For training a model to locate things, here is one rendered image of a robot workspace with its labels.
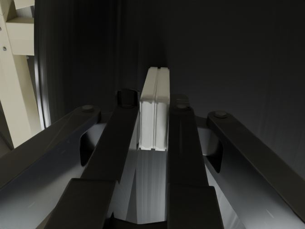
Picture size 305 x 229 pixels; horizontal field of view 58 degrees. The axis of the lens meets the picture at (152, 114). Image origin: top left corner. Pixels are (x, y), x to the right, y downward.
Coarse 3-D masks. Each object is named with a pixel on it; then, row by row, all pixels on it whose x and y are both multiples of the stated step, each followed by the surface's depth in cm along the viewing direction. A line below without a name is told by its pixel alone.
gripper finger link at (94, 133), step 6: (102, 114) 14; (108, 114) 14; (102, 120) 13; (138, 120) 14; (96, 126) 13; (102, 126) 13; (138, 126) 14; (90, 132) 13; (96, 132) 13; (138, 132) 14; (84, 138) 13; (90, 138) 13; (96, 138) 13; (138, 138) 14; (84, 144) 13; (90, 144) 13; (84, 150) 13; (90, 150) 13
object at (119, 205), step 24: (120, 96) 14; (120, 120) 12; (96, 144) 10; (120, 144) 10; (96, 168) 9; (120, 168) 9; (72, 192) 7; (96, 192) 7; (120, 192) 8; (72, 216) 6; (96, 216) 6; (120, 216) 8
